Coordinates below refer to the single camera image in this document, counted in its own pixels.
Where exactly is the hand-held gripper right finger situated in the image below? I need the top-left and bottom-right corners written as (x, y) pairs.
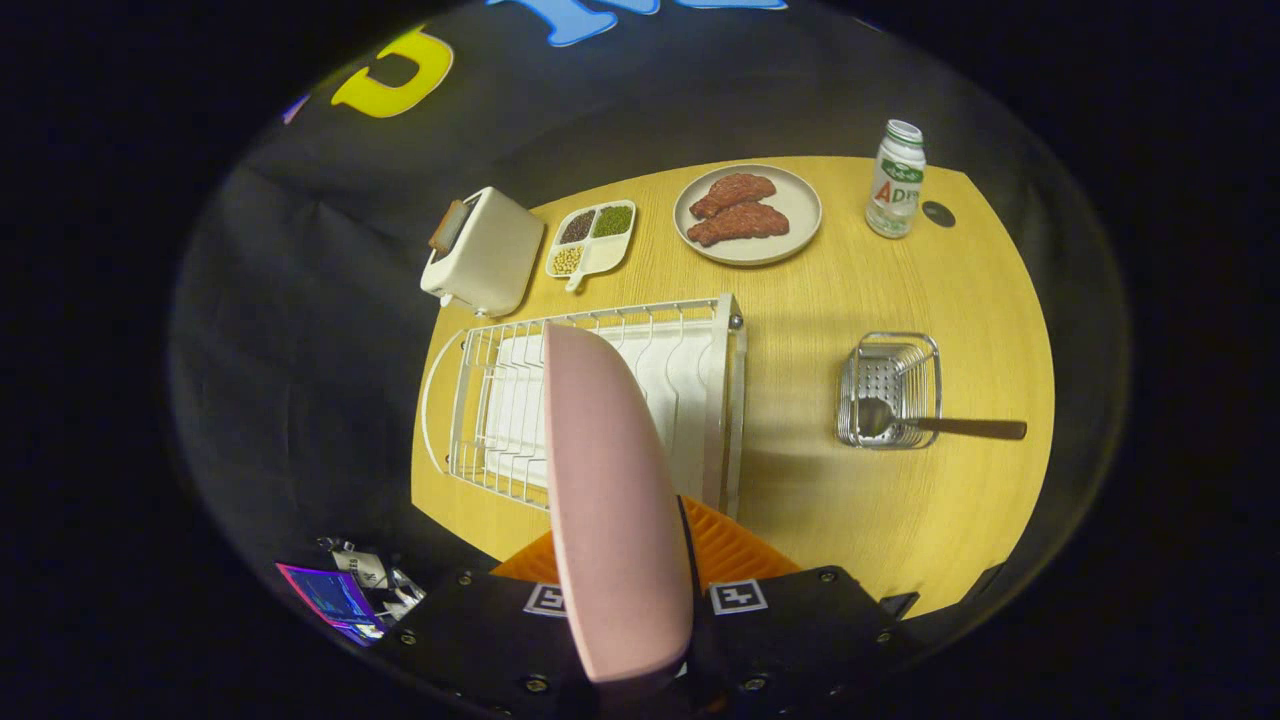
top-left (672, 494), bottom-right (919, 719)

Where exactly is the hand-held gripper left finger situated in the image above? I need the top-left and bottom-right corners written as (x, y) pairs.
top-left (385, 530), bottom-right (601, 716)

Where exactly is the pink plate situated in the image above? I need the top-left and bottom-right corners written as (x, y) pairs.
top-left (541, 322), bottom-right (696, 685)

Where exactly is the white wire dish rack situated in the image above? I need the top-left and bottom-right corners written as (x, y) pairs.
top-left (421, 293), bottom-right (748, 519)

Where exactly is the metal spoon with dark handle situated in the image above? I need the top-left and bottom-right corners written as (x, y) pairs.
top-left (857, 397), bottom-right (1029, 442)

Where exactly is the metal wire basket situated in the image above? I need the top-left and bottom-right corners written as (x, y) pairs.
top-left (836, 332), bottom-right (942, 450)

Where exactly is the white divided dish with beans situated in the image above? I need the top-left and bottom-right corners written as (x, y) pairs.
top-left (545, 200), bottom-right (638, 293)

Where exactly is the beige plate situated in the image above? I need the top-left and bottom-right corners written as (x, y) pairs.
top-left (673, 164), bottom-right (823, 267)

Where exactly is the crumpled white wrapper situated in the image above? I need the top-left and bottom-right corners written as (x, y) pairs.
top-left (318, 537), bottom-right (428, 621)

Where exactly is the purple glowing screen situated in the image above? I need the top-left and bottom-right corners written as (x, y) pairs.
top-left (276, 563), bottom-right (386, 646)

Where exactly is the cream toaster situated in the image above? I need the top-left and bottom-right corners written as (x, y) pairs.
top-left (420, 186), bottom-right (547, 319)

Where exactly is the toast slice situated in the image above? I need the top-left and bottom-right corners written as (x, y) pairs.
top-left (429, 199), bottom-right (471, 254)

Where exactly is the brown meat piece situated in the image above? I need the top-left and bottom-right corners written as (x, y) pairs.
top-left (689, 173), bottom-right (778, 220)
top-left (686, 202), bottom-right (791, 248)

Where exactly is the white green-label bottle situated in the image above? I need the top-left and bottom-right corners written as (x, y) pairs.
top-left (865, 119), bottom-right (927, 240)

